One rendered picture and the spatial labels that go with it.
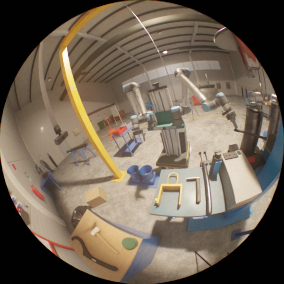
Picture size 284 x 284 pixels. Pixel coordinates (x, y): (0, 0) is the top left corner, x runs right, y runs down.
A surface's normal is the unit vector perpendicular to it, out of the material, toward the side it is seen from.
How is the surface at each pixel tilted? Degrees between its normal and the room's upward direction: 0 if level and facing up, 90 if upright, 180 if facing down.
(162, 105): 90
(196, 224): 0
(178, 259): 0
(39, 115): 90
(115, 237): 0
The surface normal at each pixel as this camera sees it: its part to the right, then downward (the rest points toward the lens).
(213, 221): -0.33, -0.83
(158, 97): -0.47, 0.56
